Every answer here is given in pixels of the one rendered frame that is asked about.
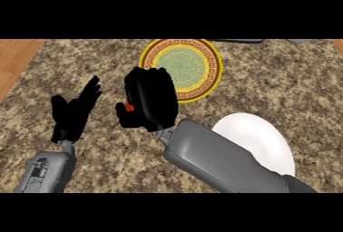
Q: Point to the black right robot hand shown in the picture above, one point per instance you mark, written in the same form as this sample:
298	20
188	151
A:
149	98

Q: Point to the white plate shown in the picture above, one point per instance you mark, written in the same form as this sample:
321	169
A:
256	142

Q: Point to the dark grey flat object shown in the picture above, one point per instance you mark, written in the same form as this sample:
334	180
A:
233	40

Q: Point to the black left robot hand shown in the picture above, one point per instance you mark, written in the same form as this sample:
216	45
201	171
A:
71	113

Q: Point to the yellow patterned plate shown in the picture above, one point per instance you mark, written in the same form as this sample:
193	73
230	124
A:
189	65

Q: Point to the red tomato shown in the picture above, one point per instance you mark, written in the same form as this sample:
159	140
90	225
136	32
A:
128	106

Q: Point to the pale grey object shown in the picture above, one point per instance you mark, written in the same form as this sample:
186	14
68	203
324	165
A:
300	40

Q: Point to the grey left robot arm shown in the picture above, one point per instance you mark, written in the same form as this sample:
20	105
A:
47	170

